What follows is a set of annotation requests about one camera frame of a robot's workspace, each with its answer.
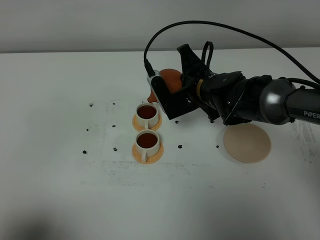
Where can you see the brown clay teapot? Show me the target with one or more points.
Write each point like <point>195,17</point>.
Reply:
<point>163,85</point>

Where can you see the near white teacup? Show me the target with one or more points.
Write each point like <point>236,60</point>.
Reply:
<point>147,144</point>

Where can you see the far white teacup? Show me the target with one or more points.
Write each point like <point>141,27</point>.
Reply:
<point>147,115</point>

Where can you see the beige round teapot coaster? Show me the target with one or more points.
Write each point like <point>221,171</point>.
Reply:
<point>247,143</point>

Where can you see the near orange coaster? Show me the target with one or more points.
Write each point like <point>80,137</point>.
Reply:
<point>151,159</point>

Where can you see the white teacup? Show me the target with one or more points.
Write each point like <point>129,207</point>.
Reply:
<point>147,144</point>
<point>147,115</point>

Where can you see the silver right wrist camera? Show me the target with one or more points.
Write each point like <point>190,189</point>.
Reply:
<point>179,104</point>

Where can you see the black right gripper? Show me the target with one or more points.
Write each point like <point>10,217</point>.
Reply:
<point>192,65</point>

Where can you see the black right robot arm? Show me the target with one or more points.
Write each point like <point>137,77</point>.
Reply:
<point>236,99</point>

